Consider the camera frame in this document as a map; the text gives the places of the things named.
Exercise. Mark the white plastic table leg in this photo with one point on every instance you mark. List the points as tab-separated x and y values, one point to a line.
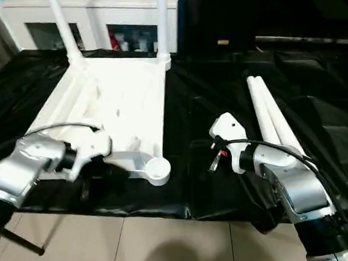
66	30
269	101
258	101
162	24

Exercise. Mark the white plastic table top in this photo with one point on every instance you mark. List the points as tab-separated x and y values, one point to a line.
124	89

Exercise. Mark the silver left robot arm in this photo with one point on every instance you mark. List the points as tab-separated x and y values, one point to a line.
22	166

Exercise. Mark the black glossy mat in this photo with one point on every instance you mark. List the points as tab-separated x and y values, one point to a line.
191	120

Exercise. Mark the small beige label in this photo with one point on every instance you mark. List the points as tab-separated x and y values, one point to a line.
223	41

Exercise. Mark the red packet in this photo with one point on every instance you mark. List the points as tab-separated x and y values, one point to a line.
114	41

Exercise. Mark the tall white jar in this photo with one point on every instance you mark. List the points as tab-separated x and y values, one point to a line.
142	44

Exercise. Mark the dark metal pole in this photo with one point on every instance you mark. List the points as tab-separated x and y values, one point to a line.
310	38

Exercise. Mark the black backdrop cloth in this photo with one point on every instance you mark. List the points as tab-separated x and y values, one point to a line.
272	6

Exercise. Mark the white glass-door cabinet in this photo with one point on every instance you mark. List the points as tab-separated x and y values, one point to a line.
119	9

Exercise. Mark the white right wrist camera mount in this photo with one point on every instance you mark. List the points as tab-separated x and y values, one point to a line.
228	127

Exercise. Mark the black frame leg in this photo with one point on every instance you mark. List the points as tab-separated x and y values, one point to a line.
24	241

